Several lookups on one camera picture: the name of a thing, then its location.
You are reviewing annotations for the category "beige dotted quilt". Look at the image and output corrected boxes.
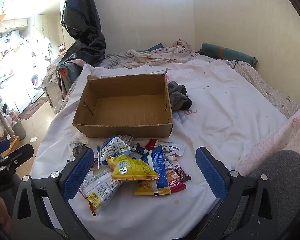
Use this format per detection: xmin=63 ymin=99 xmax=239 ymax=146
xmin=234 ymin=60 xmax=300 ymax=119

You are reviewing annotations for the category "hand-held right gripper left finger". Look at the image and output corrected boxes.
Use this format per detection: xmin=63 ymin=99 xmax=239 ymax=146
xmin=11 ymin=147 xmax=95 ymax=240

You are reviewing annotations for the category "clear dark snack packet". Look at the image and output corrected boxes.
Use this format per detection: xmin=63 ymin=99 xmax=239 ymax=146
xmin=69 ymin=140 xmax=90 ymax=162

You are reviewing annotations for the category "white yellow snack packet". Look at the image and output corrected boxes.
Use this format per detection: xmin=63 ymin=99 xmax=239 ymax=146
xmin=82 ymin=168 xmax=122 ymax=217

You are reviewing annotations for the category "red white snack bar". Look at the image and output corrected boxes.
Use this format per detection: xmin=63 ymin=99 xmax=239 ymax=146
xmin=145 ymin=138 xmax=186 ymax=157

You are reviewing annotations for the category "cartoon rice cake packet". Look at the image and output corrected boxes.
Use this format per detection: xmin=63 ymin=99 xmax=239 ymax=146
xmin=164 ymin=159 xmax=187 ymax=193

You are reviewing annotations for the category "person's left hand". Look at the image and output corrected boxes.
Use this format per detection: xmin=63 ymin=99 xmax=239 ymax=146
xmin=0 ymin=195 xmax=13 ymax=235

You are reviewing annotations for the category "clear plastic bag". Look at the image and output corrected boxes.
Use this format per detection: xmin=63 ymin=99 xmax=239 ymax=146
xmin=54 ymin=91 xmax=65 ymax=115

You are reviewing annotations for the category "white appliance with display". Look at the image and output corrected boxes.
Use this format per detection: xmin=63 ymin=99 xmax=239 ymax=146
xmin=0 ymin=30 xmax=20 ymax=50

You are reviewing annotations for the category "white washing machine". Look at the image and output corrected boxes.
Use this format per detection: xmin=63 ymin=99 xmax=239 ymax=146
xmin=26 ymin=50 xmax=47 ymax=103

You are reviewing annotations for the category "teal cushion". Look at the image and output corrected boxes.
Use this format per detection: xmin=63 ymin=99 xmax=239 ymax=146
xmin=140 ymin=43 xmax=163 ymax=53

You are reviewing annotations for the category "person's right leg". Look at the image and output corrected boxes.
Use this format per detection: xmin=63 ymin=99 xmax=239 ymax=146
xmin=225 ymin=150 xmax=300 ymax=240

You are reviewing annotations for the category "blue white snack packet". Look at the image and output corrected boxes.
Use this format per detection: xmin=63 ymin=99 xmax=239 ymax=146
xmin=100 ymin=134 xmax=134 ymax=165

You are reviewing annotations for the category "brown cardboard box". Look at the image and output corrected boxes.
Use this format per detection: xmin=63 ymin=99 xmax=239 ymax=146
xmin=72 ymin=73 xmax=174 ymax=139

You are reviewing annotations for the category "teal orange rolled mat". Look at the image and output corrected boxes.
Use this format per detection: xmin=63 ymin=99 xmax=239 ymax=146
xmin=199 ymin=42 xmax=258 ymax=68

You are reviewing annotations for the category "brown chocolate bar packet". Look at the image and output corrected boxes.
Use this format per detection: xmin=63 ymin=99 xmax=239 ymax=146
xmin=172 ymin=154 xmax=192 ymax=182

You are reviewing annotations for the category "dark blue snack bar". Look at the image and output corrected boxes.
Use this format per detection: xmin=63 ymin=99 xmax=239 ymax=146
xmin=130 ymin=142 xmax=150 ymax=160

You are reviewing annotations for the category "teal orange folded mat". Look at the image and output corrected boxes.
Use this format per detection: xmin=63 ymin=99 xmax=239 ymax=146
xmin=57 ymin=61 xmax=87 ymax=98

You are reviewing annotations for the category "black plastic bag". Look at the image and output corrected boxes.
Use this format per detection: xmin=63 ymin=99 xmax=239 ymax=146
xmin=57 ymin=0 xmax=107 ymax=68

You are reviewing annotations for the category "crumpled floral blanket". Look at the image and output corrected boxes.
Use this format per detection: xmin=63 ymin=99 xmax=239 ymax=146
xmin=101 ymin=39 xmax=208 ymax=68

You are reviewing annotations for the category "white kitchen cabinet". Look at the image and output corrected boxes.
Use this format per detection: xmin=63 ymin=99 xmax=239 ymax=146
xmin=0 ymin=72 xmax=30 ymax=115

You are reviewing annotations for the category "patterned floor rug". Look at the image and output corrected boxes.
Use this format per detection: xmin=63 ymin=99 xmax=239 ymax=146
xmin=18 ymin=97 xmax=49 ymax=120

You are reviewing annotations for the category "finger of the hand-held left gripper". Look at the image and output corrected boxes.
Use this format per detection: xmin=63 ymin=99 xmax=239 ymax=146
xmin=0 ymin=143 xmax=35 ymax=173
xmin=0 ymin=139 xmax=11 ymax=159

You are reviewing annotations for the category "grey trash bin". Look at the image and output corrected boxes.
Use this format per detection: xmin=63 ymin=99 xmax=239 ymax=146
xmin=11 ymin=119 xmax=27 ymax=142

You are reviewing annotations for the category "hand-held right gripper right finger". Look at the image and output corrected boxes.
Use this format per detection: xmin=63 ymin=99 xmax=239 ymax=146
xmin=195 ymin=147 xmax=287 ymax=240

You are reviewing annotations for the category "blue packet yellow base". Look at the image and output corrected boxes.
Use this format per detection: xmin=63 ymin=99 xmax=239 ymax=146
xmin=134 ymin=145 xmax=171 ymax=196

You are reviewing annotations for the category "dark grey cloth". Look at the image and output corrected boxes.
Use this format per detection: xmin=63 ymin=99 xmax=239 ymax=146
xmin=167 ymin=81 xmax=193 ymax=112

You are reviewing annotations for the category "white low table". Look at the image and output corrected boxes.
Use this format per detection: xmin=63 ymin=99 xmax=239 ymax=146
xmin=44 ymin=82 xmax=63 ymax=108

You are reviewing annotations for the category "pink dotted blanket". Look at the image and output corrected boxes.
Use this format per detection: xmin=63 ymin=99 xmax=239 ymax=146
xmin=236 ymin=105 xmax=300 ymax=175

